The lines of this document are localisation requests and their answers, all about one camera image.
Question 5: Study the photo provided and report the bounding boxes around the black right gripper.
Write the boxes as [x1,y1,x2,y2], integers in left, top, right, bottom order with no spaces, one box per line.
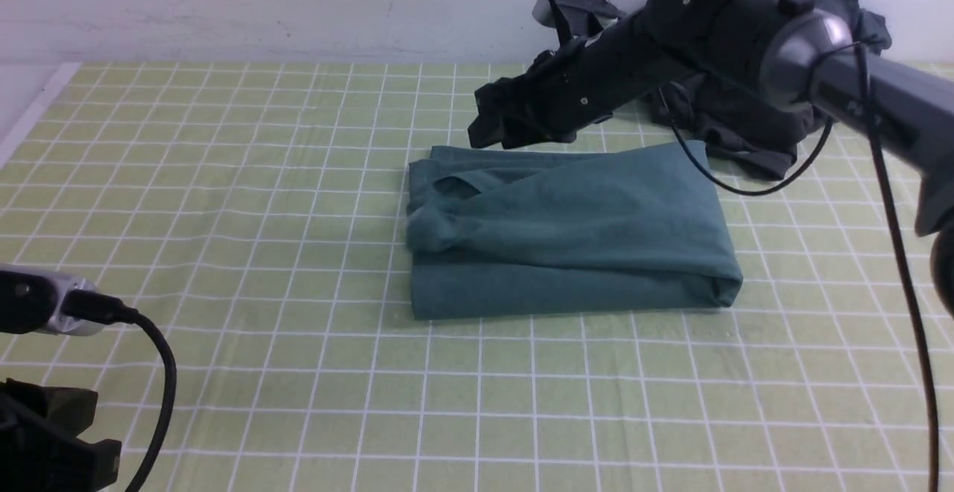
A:
[519,14,672,142]

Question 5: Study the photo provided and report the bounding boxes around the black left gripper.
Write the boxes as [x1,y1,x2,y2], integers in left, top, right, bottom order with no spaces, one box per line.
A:
[1,379,121,491]

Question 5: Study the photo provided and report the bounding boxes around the green long-sleeved shirt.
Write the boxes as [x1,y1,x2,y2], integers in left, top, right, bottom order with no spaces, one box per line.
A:
[405,142,743,320]

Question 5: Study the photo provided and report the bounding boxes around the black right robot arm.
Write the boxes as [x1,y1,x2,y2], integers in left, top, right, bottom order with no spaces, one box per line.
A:
[501,0,953,309]

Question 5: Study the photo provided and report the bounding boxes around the dark grey clothes pile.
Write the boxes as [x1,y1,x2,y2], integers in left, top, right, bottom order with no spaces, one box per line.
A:
[468,0,892,180]

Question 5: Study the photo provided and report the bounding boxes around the green checkered tablecloth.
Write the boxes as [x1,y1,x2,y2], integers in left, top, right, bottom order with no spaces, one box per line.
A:
[1,62,928,491]

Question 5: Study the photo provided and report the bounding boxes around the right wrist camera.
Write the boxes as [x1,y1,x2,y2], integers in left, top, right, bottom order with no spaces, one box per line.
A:
[532,0,626,45]

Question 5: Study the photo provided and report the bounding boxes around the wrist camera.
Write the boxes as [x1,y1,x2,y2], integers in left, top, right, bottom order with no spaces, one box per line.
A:
[532,0,626,45]
[1,264,139,337]

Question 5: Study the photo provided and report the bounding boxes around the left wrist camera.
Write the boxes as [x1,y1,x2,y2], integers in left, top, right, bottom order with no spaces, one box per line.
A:
[1,264,139,337]

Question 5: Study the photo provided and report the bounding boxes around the black right camera cable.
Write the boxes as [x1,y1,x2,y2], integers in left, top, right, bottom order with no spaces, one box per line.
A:
[660,41,941,492]

